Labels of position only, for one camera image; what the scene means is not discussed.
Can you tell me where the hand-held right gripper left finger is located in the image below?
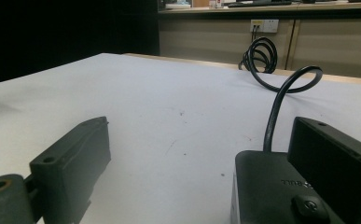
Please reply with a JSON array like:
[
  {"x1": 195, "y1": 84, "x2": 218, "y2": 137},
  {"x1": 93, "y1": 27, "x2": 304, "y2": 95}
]
[{"x1": 29, "y1": 116, "x2": 112, "y2": 224}]

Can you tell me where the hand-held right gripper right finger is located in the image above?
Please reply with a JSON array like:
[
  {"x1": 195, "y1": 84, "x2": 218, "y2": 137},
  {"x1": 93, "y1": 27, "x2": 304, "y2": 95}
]
[{"x1": 287, "y1": 117, "x2": 361, "y2": 224}]

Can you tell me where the beige wooden desk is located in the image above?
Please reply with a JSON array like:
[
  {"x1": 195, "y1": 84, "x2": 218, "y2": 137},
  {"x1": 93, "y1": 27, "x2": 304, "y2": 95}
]
[{"x1": 158, "y1": 1, "x2": 361, "y2": 80}]

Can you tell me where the black keyboard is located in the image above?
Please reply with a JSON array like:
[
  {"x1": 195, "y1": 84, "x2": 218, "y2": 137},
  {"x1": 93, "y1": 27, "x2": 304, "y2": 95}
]
[{"x1": 228, "y1": 0, "x2": 293, "y2": 8}]

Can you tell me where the white flat object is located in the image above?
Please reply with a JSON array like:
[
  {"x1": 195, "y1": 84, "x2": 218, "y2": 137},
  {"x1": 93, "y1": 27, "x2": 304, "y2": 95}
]
[{"x1": 164, "y1": 3, "x2": 192, "y2": 10}]

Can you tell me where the small white box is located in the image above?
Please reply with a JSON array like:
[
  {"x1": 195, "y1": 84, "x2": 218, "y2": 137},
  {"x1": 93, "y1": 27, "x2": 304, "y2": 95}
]
[{"x1": 208, "y1": 0, "x2": 226, "y2": 9}]

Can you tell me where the black power cable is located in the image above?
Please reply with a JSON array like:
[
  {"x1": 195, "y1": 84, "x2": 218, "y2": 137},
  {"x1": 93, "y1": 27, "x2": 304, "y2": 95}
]
[{"x1": 238, "y1": 25, "x2": 324, "y2": 153}]

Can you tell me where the white wall socket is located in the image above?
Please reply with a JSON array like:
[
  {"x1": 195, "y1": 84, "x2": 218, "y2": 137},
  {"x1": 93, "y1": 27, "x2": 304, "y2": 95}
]
[{"x1": 250, "y1": 19, "x2": 280, "y2": 34}]

